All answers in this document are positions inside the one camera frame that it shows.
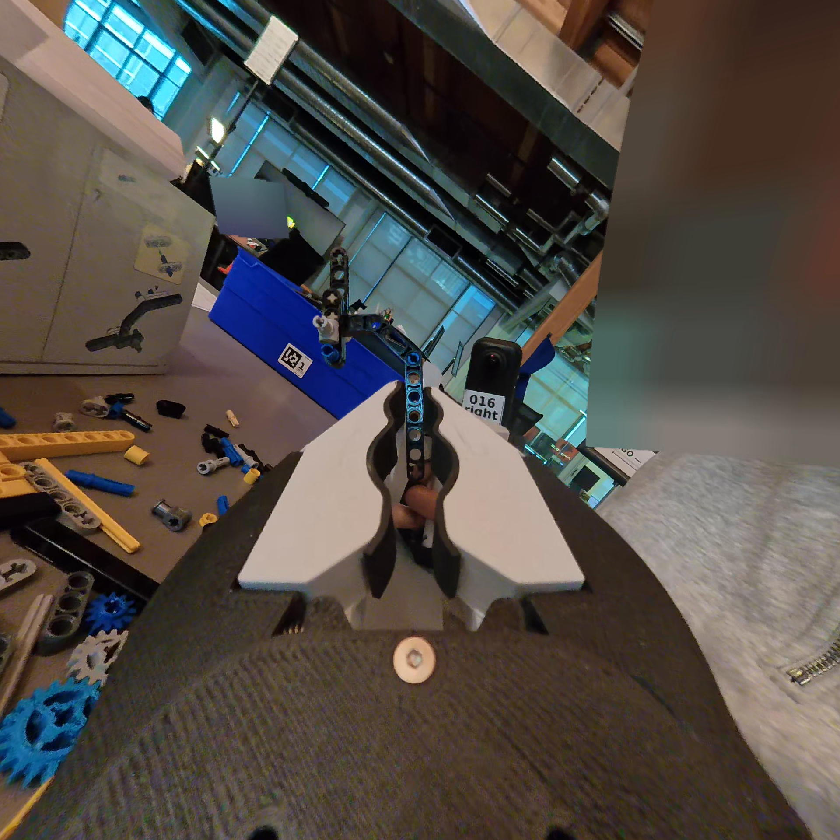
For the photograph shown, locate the white hanging sign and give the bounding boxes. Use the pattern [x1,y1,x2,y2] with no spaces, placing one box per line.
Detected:
[243,15,301,85]

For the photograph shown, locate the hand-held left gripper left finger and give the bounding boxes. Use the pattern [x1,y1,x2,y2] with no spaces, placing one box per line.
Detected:
[236,381,404,627]

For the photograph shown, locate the white box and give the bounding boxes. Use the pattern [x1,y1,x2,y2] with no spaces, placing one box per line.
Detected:
[0,0,189,179]

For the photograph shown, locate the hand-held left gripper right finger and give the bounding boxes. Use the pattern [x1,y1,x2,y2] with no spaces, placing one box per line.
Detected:
[427,384,586,631]

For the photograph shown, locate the large blue plastic bin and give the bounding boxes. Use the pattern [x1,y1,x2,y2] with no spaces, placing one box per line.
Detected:
[207,245,422,422]

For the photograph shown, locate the black and white lego assembly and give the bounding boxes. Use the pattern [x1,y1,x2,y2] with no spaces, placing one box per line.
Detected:
[312,247,439,490]

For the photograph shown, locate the grey cardboard parts box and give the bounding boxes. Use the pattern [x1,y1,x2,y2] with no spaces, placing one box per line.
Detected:
[0,56,219,378]

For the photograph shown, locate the person's right hand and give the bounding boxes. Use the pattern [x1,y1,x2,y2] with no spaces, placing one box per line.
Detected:
[394,482,439,529]

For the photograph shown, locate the pile of loose lego pieces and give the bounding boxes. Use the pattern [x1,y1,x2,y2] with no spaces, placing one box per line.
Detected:
[0,390,271,791]

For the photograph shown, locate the grey zip hoodie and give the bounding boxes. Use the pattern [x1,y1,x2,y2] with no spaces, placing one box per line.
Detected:
[592,449,840,840]

